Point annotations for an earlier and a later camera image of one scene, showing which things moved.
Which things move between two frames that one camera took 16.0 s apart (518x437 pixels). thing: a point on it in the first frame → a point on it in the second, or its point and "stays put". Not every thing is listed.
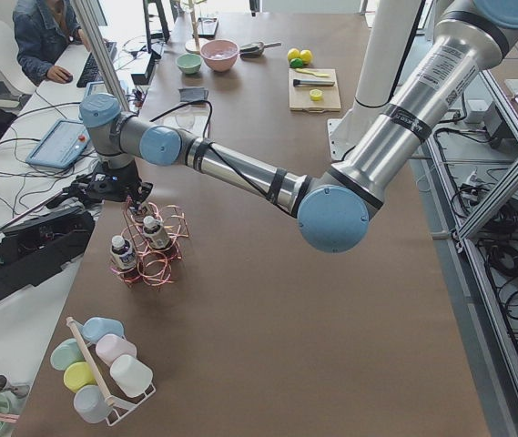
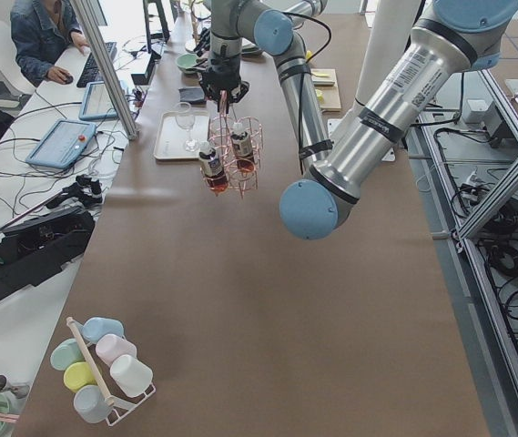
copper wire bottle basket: [156, 234] → [233, 154]
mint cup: [65, 353] stays put
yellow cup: [78, 375] stays put
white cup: [130, 375] stays put
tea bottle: [155, 233] → [242, 145]
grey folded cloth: [193, 94] stays put
